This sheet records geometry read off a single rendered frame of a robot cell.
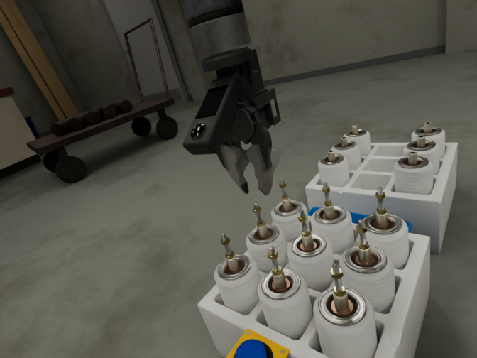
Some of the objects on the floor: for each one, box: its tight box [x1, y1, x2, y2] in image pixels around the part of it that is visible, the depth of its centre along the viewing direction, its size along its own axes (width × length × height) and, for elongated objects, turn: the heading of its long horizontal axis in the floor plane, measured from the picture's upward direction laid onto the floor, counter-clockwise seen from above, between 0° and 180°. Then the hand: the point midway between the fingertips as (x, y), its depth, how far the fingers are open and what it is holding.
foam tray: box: [305, 143, 458, 254], centre depth 105 cm, size 39×39×18 cm
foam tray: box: [197, 215, 430, 358], centre depth 70 cm, size 39×39×18 cm
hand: (252, 189), depth 47 cm, fingers open, 3 cm apart
